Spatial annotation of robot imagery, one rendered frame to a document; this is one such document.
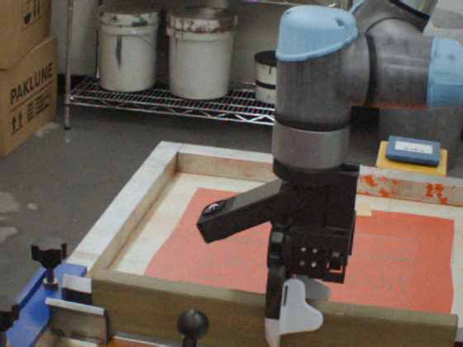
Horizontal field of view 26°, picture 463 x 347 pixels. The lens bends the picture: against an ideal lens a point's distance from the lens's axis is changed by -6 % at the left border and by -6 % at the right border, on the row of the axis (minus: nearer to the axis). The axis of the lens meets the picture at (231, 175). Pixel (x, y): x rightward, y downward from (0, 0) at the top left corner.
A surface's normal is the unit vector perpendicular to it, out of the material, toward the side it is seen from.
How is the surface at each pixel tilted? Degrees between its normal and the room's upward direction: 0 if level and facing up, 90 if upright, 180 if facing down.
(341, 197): 90
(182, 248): 0
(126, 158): 0
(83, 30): 90
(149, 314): 90
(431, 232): 0
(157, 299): 90
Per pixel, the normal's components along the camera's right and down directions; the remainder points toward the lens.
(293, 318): -0.20, 0.22
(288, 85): -0.75, 0.22
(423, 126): -0.10, 0.43
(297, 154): -0.39, 0.34
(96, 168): 0.05, -0.93
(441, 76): 0.14, 0.17
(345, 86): 0.07, 0.55
